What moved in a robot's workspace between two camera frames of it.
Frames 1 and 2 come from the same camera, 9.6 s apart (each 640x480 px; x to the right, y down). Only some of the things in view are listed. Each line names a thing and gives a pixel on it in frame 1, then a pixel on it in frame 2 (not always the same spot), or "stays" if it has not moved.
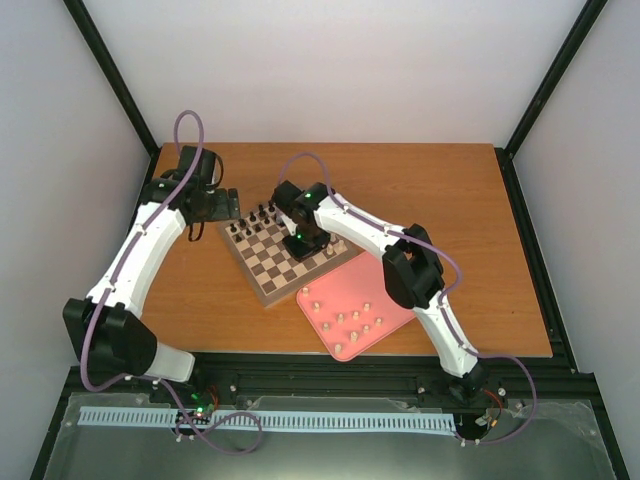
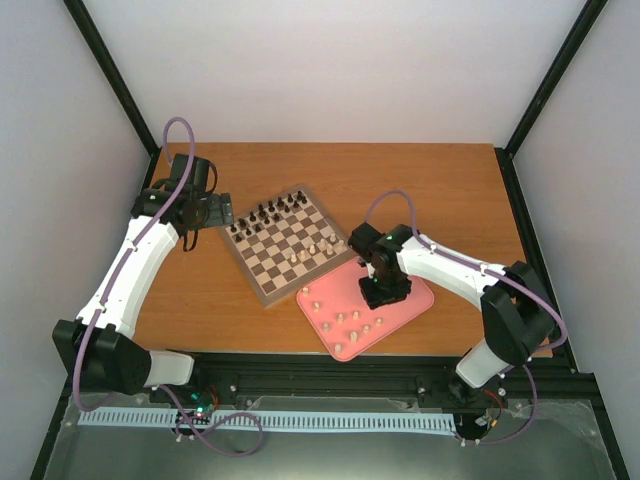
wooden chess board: x=256 y=240 stays
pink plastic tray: x=351 y=308 stays
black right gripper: x=299 y=254 -> x=373 y=299
